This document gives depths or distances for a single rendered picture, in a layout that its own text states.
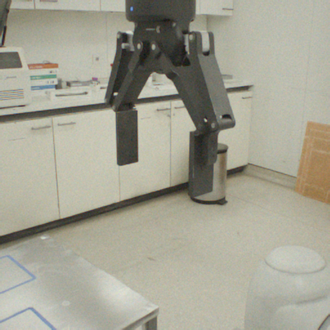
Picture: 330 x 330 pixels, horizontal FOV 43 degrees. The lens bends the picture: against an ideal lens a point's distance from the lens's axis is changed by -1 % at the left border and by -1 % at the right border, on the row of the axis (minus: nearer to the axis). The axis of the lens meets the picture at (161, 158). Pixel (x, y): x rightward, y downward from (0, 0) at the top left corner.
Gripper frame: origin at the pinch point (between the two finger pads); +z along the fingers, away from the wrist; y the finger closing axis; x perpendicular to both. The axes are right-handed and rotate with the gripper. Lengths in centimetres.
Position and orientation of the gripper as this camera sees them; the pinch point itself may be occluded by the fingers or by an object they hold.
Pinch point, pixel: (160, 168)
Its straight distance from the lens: 49.4
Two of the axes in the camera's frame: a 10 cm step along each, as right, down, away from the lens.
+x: -7.8, 1.8, -6.0
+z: 0.0, 9.6, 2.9
